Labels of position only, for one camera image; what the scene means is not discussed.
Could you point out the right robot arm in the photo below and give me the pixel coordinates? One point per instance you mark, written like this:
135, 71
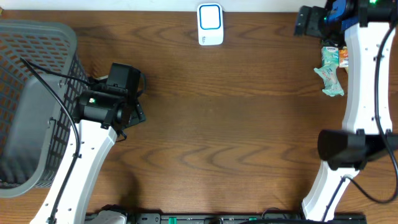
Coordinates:
366, 29

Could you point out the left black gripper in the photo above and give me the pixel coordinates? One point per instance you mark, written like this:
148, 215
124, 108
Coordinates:
138, 110

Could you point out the orange tissue pack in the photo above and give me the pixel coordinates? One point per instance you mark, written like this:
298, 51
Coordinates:
343, 57

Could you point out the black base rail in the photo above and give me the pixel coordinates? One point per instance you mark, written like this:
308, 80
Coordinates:
217, 219

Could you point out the grey plastic basket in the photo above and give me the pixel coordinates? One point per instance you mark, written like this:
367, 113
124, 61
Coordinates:
34, 128

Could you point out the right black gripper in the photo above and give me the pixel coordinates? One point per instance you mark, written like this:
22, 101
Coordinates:
309, 23

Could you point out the teal Kleenex tissue pack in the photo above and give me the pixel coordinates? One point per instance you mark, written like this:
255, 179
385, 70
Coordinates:
330, 55

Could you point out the white barcode scanner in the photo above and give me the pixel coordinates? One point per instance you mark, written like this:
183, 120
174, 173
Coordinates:
210, 24

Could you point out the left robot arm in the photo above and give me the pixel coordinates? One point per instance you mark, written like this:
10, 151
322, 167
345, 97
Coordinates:
100, 115

